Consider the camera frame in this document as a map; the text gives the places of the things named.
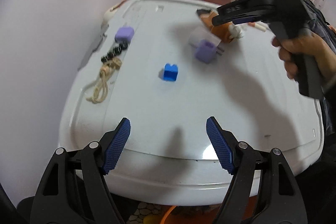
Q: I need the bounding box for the orange trash bin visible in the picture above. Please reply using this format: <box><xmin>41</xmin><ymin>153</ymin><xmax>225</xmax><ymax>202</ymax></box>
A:
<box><xmin>160</xmin><ymin>206</ymin><xmax>177</xmax><ymax>224</ymax></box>

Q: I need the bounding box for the person's right hand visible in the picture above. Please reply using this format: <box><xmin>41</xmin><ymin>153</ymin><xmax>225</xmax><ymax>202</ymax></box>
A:
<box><xmin>272</xmin><ymin>32</ymin><xmax>336</xmax><ymax>91</ymax></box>

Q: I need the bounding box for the brown plush head pen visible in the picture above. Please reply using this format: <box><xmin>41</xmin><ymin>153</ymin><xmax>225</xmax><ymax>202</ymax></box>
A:
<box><xmin>248</xmin><ymin>22</ymin><xmax>269</xmax><ymax>32</ymax></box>

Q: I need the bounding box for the orange plush animal toy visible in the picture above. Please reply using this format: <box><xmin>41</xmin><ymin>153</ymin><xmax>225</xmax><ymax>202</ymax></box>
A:
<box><xmin>197</xmin><ymin>9</ymin><xmax>244</xmax><ymax>43</ymax></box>

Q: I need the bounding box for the white charger block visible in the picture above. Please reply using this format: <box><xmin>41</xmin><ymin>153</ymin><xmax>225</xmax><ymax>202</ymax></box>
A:
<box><xmin>188</xmin><ymin>27</ymin><xmax>221</xmax><ymax>47</ymax></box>

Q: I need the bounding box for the purple cube charger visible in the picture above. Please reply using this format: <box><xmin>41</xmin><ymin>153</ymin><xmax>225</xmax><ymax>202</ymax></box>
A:
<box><xmin>194</xmin><ymin>39</ymin><xmax>224</xmax><ymax>64</ymax></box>

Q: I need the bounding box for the blue toy building block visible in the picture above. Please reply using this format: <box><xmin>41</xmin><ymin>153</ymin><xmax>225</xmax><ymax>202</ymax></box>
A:
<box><xmin>162</xmin><ymin>63</ymin><xmax>178</xmax><ymax>82</ymax></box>

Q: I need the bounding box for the purple earbud case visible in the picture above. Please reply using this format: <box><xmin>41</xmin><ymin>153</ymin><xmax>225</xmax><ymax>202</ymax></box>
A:
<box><xmin>114</xmin><ymin>26</ymin><xmax>134</xmax><ymax>43</ymax></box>

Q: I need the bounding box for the black bead hair clip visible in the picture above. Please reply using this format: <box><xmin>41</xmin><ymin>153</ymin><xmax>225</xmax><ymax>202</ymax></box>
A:
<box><xmin>101</xmin><ymin>41</ymin><xmax>129</xmax><ymax>64</ymax></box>

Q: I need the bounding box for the beige cord with bead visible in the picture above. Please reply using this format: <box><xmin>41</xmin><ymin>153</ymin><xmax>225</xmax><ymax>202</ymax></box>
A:
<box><xmin>85</xmin><ymin>57</ymin><xmax>123</xmax><ymax>105</ymax></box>

